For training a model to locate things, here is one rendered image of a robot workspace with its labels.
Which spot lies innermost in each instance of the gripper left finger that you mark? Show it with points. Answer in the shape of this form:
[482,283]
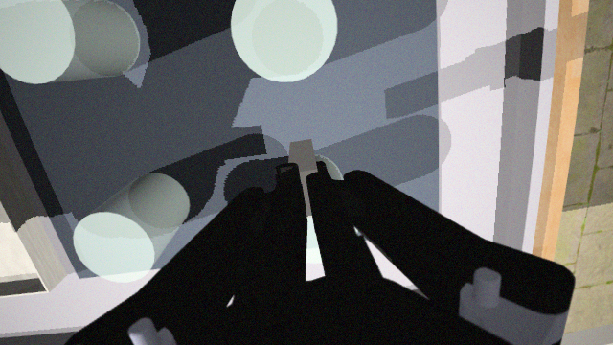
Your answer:
[198,283]

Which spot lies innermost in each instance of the grey rectangular tray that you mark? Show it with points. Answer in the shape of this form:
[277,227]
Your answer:
[18,273]

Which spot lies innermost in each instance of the clear glass cylinder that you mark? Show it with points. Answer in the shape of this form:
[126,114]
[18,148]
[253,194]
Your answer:
[312,250]
[123,238]
[43,41]
[284,40]

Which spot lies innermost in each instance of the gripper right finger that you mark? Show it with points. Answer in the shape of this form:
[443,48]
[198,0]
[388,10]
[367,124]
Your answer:
[522,298]

